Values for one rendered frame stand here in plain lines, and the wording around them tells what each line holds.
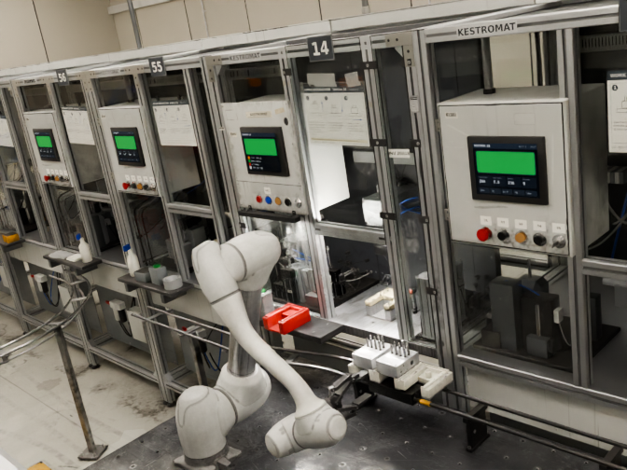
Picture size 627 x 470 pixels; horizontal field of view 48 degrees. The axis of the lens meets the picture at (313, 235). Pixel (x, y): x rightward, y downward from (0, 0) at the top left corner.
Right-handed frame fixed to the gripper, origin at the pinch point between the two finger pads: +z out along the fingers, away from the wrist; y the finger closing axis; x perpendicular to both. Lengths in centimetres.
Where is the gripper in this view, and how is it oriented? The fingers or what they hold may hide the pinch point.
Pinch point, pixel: (362, 386)
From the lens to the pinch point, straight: 244.4
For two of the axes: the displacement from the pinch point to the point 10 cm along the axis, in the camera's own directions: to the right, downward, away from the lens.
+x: -6.9, -1.1, 7.2
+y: -1.5, -9.5, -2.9
